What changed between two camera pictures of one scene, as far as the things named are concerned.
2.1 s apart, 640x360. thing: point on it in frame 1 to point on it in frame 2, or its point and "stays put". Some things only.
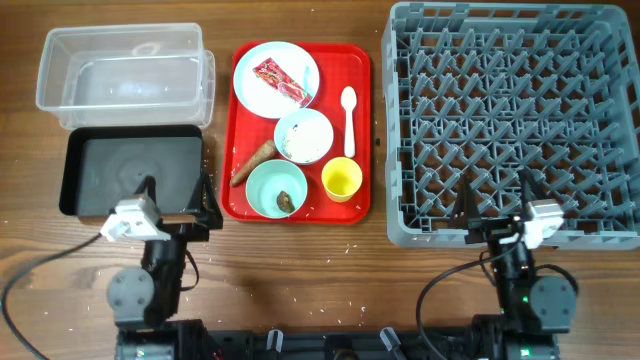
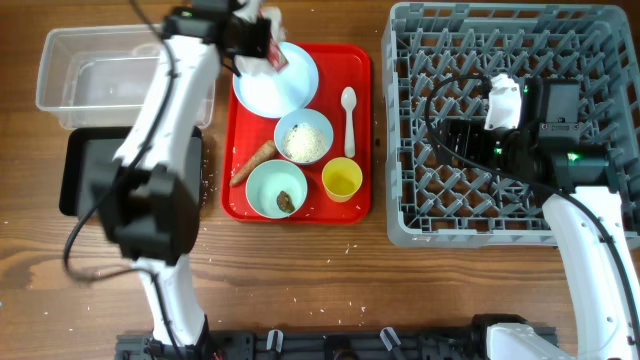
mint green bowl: x=268 y=179 stays put
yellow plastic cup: x=341 y=177 stays put
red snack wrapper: x=275 y=75 to x=275 y=55
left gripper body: x=197 y=231 to x=254 y=39
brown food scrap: x=285 y=202 stays put
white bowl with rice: x=303 y=136 stays put
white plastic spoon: x=348 y=100 stays put
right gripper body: x=490 y=232 to x=479 y=146
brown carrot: x=266 y=151 stays put
